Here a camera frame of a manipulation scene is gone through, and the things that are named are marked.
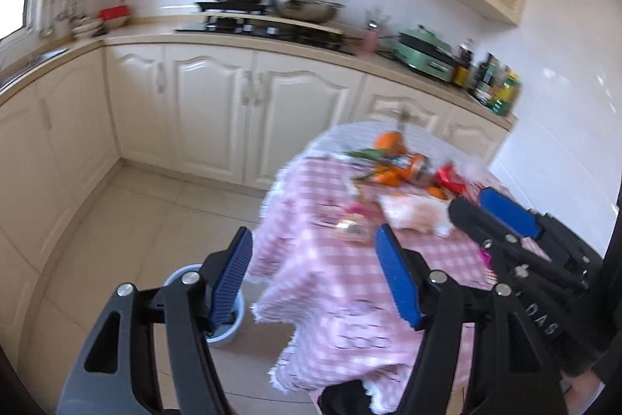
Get group of condiment bottles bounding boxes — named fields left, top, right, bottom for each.
left=452, top=38, right=522, bottom=117

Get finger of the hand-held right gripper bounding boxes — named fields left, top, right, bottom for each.
left=478, top=187, right=604, bottom=273
left=448, top=198, right=590, bottom=292

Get pink checked tablecloth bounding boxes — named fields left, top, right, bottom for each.
left=249, top=138, right=516, bottom=411

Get red bowl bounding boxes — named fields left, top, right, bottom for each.
left=98, top=5, right=133, bottom=28

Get small foil wrapper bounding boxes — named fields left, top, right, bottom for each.
left=335, top=215, right=370, bottom=245

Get white plastic bag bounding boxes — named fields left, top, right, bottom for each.
left=379, top=193, right=453, bottom=237

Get red packet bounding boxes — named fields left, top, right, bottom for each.
left=434, top=162, right=467, bottom=195

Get orange soda bottle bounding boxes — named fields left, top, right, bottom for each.
left=389, top=152, right=431, bottom=186

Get cream lower kitchen cabinets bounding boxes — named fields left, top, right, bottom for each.
left=0, top=43, right=516, bottom=294

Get stack of white dishes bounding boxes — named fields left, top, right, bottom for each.
left=73, top=19, right=105, bottom=39

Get person's right forearm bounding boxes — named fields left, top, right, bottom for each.
left=566, top=364, right=606, bottom=415

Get pink utensil holder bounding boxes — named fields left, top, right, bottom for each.
left=362, top=9, right=392, bottom=54

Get black gas stove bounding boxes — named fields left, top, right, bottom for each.
left=175, top=9, right=358, bottom=56

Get steel wok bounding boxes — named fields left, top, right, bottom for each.
left=269, top=0, right=346, bottom=23

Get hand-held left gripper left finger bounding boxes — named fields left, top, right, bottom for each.
left=57, top=226, right=254, bottom=415

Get beige kitchen countertop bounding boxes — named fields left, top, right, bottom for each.
left=0, top=19, right=518, bottom=129

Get blue plastic bin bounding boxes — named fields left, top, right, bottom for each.
left=162, top=264, right=246, bottom=348

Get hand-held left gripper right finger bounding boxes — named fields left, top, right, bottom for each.
left=374, top=224, right=569, bottom=415

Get green electric grill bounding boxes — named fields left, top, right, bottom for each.
left=393, top=26, right=460, bottom=81

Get steel sink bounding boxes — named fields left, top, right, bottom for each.
left=0, top=48, right=71, bottom=88

